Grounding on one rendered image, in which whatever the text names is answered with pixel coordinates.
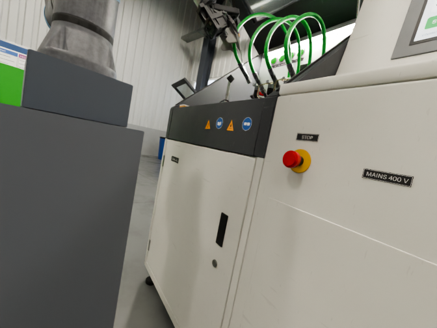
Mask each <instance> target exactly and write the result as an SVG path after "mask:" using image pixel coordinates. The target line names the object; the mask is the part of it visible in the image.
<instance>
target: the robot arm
mask: <svg viewBox="0 0 437 328"><path fill-rule="evenodd" d="M44 1H45V7H44V18H45V21H46V23H47V26H48V27H49V31H48V33H47V34H46V36H45V38H44V39H43V41H42V43H41V44H40V46H39V47H38V49H37V51H38V52H40V53H43V54H46V55H49V56H52V57H54V58H57V59H60V60H63V61H66V62H69V63H72V64H74V65H77V66H80V67H83V68H86V69H88V70H92V71H93V72H97V73H99V74H103V75H106V76H108V77H111V78H113V79H116V78H117V76H116V68H115V65H114V58H113V42H114V34H115V29H116V20H117V15H118V6H119V3H120V0H44ZM193 1H194V2H195V4H196V6H197V7H198V9H197V10H196V12H197V14H198V15H199V17H200V19H201V21H202V22H203V24H204V31H205V33H206V34H207V32H208V33H209V35H210V37H209V35H208V34H207V36H208V37H209V39H210V40H213V39H215V38H216V37H219V36H220V39H221V40H222V45H221V50H222V51H228V50H231V51H232V52H233V43H236V45H237V48H238V49H239V51H241V43H240V39H239V33H238V30H237V27H236V24H235V21H236V19H237V18H238V16H239V14H240V13H239V9H238V8H233V7H228V6H225V5H220V4H216V1H217V0H193ZM206 31H207V32H206ZM237 48H236V50H237Z"/></svg>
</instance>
